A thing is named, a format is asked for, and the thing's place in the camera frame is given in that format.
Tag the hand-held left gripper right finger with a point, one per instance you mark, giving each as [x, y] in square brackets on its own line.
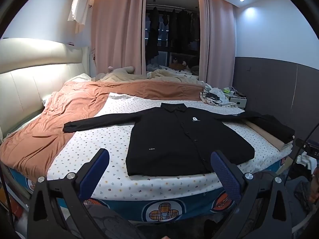
[224, 174]

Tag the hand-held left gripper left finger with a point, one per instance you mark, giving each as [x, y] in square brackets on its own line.
[96, 171]

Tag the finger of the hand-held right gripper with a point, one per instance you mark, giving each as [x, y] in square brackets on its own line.
[302, 145]

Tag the black jacket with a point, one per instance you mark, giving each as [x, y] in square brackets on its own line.
[174, 142]

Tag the person's right forearm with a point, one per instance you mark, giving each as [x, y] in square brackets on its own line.
[315, 189]

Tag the white rumpled garment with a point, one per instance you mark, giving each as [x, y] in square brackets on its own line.
[306, 160]

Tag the black rumpled garment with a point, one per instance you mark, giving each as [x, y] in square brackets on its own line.
[299, 170]

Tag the folded black garment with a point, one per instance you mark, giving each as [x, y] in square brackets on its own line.
[279, 127]

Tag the dotted white bed sheet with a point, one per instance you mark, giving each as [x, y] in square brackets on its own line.
[99, 139]

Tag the folded beige garment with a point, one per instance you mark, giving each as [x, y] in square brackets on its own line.
[264, 135]

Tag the black lace garment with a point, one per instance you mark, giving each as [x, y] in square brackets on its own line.
[302, 196]

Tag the person's left leg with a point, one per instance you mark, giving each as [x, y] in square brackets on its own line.
[112, 224]

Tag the orange duvet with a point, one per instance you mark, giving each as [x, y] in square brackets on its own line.
[49, 129]

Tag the white nightstand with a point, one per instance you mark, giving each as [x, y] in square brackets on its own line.
[239, 102]

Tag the orange box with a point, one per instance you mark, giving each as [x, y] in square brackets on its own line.
[18, 210]

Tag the white pillow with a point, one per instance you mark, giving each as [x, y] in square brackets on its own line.
[82, 77]

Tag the beige plush toy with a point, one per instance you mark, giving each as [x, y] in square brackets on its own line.
[119, 71]

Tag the cream padded headboard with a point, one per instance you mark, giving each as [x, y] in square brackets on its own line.
[25, 84]

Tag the beige blanket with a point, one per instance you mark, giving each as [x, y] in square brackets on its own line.
[169, 76]

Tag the pale blue plush toy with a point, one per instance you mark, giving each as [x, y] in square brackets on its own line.
[152, 67]

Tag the brown plush toy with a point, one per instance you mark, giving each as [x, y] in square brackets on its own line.
[179, 63]

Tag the pink curtain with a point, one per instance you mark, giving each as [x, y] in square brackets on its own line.
[219, 42]
[117, 29]

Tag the long dark hanging coat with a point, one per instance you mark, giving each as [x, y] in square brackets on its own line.
[152, 34]

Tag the wide dark hanging coat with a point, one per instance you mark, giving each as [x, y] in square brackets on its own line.
[184, 29]

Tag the small dark hanging garment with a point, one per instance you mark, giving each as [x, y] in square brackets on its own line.
[165, 17]

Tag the white hanging shirt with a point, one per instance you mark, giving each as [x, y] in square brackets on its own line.
[79, 5]

